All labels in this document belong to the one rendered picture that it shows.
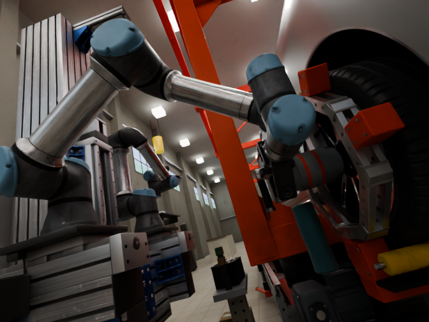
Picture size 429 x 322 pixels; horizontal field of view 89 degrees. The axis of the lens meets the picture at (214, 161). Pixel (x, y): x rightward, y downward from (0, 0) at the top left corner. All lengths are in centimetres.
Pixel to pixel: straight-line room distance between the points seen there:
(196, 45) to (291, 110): 156
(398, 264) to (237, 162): 87
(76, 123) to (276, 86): 49
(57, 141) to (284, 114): 54
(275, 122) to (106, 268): 51
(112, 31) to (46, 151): 33
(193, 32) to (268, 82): 159
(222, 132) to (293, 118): 107
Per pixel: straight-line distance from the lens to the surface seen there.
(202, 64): 176
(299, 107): 39
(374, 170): 68
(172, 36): 351
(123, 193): 129
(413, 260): 83
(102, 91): 64
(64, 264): 72
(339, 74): 83
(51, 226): 75
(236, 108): 58
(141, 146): 137
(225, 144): 139
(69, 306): 71
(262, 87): 44
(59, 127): 66
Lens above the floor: 69
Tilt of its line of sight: 20 degrees up
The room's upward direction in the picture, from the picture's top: 16 degrees counter-clockwise
